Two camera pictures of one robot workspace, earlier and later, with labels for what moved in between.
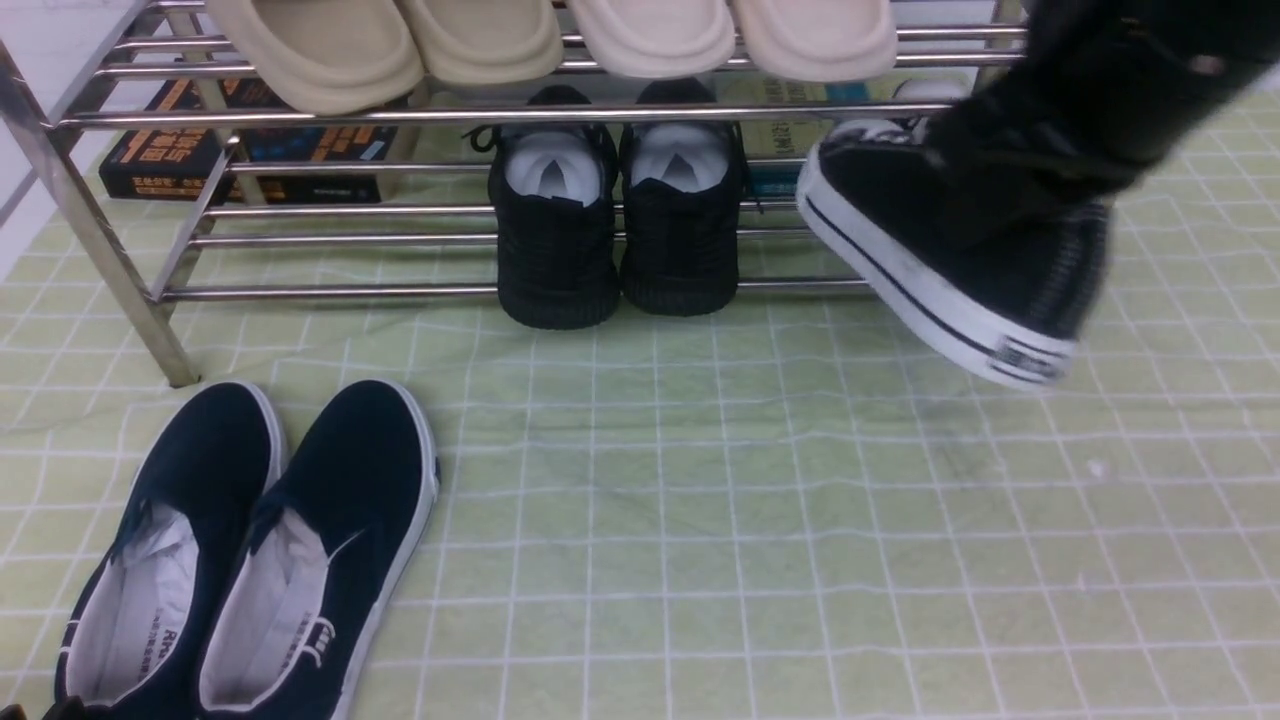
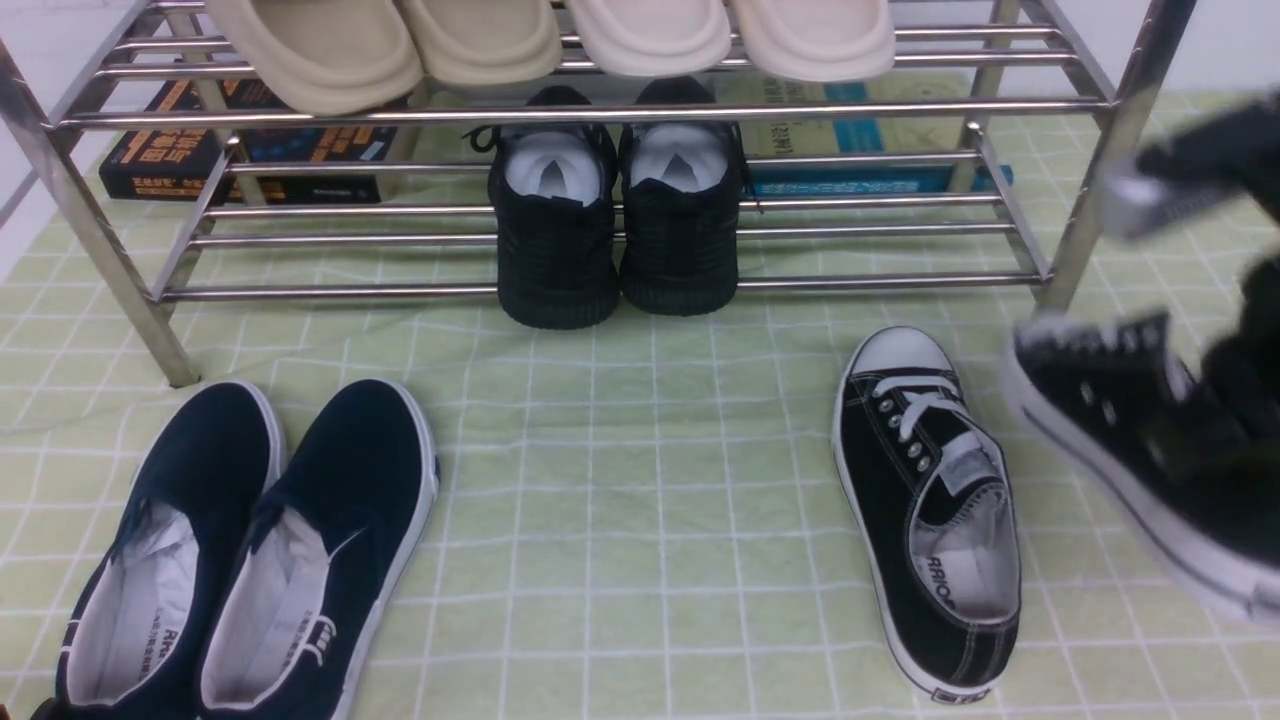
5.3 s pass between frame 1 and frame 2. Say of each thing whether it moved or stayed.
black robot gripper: moved
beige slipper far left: stayed
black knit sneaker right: stayed
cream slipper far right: stayed
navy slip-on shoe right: stayed
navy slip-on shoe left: stayed
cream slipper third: stayed
